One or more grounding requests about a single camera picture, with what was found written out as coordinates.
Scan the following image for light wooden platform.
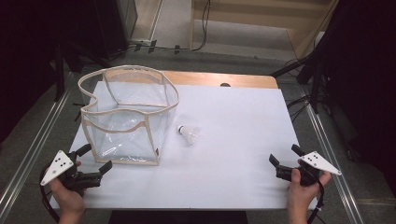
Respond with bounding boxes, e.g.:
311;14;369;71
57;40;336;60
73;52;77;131
190;0;341;61

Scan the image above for person's right hand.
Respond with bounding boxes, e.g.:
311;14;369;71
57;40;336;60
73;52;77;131
286;159;332;217

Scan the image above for white shuttlecock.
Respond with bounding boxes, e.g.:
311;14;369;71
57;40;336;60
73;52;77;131
177;124;201;147

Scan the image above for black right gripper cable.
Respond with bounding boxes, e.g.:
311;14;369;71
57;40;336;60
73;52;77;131
306;179;327;224

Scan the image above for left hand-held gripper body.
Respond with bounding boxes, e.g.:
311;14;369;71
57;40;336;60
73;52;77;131
39;150;104;191

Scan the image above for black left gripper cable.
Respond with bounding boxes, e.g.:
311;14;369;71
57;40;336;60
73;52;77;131
38;174;61;224

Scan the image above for black metal stand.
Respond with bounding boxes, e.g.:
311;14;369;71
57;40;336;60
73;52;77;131
270;52;323;115

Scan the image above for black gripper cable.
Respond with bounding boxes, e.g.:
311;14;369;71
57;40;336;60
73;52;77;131
38;174;61;224
306;179;327;224

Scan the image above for white table cover sheet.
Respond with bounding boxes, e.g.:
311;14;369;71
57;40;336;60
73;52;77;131
49;81;319;210

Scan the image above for black floor cables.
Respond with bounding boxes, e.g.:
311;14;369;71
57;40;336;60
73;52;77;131
285;94;313;124

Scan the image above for black hanging cable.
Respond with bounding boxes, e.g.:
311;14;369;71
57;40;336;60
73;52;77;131
190;0;213;52

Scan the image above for black cabinet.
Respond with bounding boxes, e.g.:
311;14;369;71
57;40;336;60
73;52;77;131
92;0;139;61

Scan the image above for person's dark clothing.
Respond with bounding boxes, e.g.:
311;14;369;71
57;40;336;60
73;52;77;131
107;210;250;224

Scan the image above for clear plastic bag beige trim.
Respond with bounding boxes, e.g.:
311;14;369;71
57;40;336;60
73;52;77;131
78;64;180;166

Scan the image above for aluminium floor rail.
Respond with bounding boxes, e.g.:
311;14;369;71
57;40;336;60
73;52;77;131
0;88;73;216
299;86;366;224

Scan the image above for wooden table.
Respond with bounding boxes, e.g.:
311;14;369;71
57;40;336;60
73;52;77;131
161;70;279;90

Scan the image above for person's left hand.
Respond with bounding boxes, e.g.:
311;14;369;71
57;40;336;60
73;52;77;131
48;161;87;217

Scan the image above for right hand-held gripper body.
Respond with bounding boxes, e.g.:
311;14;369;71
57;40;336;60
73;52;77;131
276;150;343;188

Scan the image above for black curtain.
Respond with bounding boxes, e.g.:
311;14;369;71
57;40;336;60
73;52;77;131
311;0;396;200
0;0;104;144

